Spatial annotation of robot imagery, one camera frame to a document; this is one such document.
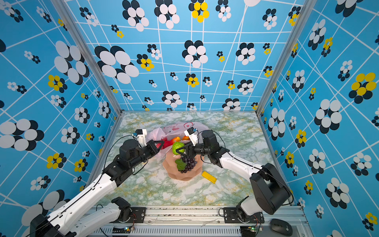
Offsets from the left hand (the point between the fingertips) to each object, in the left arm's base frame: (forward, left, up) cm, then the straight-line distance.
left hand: (165, 141), depth 73 cm
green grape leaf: (-4, -7, -19) cm, 20 cm away
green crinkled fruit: (0, -6, -3) cm, 6 cm away
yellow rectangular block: (-9, -23, -25) cm, 35 cm away
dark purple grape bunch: (-3, -13, -20) cm, 24 cm away
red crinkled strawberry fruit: (+8, +2, -14) cm, 17 cm away
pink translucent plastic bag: (+9, -4, -5) cm, 11 cm away
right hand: (0, -7, -7) cm, 10 cm away
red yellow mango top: (+11, -4, -14) cm, 19 cm away
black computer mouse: (-33, -56, -22) cm, 69 cm away
